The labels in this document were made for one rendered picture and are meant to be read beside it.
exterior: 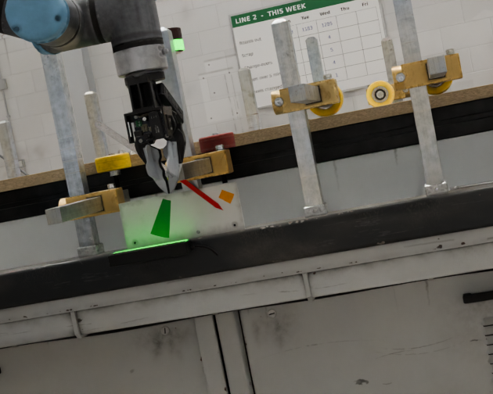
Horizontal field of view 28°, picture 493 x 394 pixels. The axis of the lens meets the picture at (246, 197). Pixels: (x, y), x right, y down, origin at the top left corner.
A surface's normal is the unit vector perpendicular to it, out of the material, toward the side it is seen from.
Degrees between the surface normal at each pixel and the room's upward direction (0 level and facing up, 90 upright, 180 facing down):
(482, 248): 90
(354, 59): 90
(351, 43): 90
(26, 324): 90
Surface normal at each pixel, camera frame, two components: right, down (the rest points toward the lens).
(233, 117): -0.25, 0.10
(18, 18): 0.00, 0.09
